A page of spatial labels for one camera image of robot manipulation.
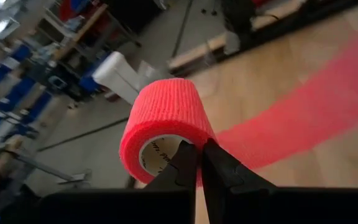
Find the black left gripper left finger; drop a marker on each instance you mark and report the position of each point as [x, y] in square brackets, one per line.
[182, 174]

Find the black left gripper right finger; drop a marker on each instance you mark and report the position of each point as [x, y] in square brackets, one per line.
[225, 180]

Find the pink bandage roll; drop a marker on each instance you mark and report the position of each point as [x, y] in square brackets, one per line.
[166, 105]

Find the white floor stand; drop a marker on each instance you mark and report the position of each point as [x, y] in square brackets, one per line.
[117, 74]

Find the shelf rack with blue bins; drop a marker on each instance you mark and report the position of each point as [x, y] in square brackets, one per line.
[17, 93]

